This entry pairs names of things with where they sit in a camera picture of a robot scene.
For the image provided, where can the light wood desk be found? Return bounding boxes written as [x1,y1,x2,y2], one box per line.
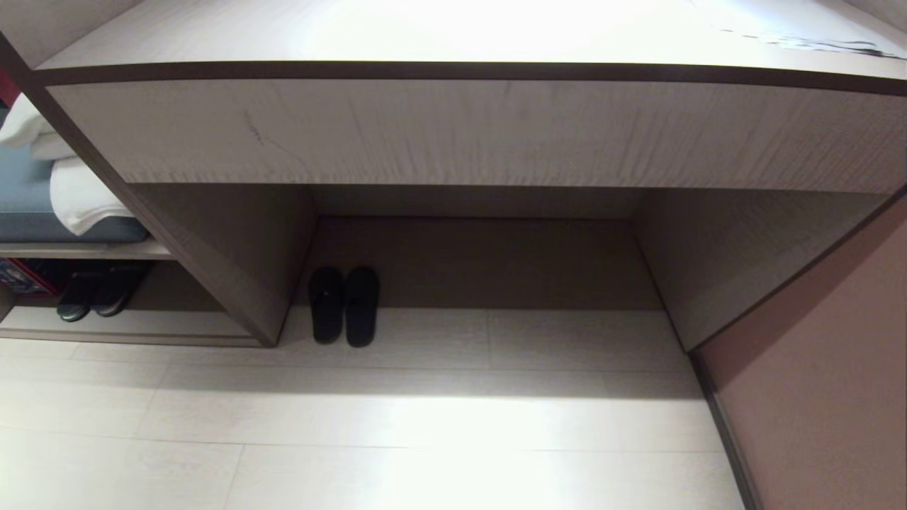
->
[0,0,907,353]

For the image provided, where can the red printed box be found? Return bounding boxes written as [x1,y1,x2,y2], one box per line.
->
[0,259,66,298]

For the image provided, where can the wooden shoe shelf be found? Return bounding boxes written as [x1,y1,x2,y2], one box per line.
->
[0,239,264,348]

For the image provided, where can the white folded towel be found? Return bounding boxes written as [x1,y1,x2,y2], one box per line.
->
[49,157,135,236]
[0,93,74,161]

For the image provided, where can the black slipper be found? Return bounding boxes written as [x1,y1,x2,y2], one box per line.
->
[344,266,380,349]
[310,266,345,346]
[92,263,150,318]
[57,270,105,323]

